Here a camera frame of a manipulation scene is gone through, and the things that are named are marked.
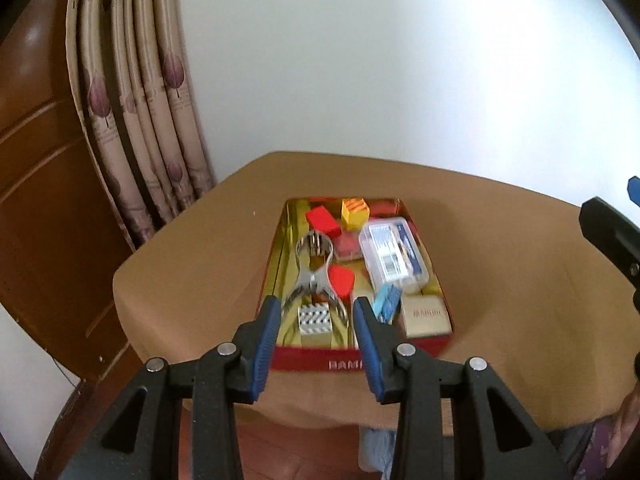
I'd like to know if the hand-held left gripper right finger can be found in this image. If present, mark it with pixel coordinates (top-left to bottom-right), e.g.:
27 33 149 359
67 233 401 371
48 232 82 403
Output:
352 296 571 480

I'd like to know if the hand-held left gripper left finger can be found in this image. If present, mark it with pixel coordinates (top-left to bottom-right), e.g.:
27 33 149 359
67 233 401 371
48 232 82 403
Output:
60 295 282 480

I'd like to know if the gold and red tin box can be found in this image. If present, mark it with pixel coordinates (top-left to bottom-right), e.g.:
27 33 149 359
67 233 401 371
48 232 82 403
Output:
254 196 455 373

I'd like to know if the small blue box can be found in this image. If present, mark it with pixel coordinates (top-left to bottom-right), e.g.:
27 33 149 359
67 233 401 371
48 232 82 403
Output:
372 283 402 324

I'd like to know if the black white zigzag block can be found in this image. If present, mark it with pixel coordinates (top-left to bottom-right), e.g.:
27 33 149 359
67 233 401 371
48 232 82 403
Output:
297 302 333 336

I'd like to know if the brown cardboard box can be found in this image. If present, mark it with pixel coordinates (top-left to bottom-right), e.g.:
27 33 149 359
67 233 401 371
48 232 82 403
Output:
401 294 451 338

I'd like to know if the orange-red block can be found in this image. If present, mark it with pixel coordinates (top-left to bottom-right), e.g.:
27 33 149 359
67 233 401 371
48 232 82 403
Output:
327 266 356 300

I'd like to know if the metal spring clamp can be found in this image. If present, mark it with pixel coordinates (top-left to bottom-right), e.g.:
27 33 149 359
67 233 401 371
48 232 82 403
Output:
281 228 351 348

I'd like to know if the clear plastic box blue label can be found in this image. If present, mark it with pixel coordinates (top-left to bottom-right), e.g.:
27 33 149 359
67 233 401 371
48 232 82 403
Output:
358 216 432 293

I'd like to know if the yellow block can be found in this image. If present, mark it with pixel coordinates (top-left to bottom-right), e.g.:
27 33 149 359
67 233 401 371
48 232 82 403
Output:
341 198 371 231

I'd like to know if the red block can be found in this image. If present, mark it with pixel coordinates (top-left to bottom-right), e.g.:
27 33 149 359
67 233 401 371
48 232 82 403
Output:
305 206 343 238

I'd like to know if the light blue cloth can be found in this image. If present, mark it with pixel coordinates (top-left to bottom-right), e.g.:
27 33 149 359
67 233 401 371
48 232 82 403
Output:
359 427 399 475

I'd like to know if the pink translucent small box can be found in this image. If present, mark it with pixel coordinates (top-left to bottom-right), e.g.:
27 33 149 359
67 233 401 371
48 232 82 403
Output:
332 232 363 261

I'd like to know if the person's purple clothing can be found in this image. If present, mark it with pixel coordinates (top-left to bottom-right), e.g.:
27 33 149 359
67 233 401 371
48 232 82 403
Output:
552 390 640 480

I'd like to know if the beige patterned curtain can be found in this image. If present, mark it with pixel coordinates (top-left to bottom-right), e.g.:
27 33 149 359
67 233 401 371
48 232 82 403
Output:
65 0 217 252

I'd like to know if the wooden door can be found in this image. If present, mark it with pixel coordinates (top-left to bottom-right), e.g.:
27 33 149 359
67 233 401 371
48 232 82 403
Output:
0 0 146 391

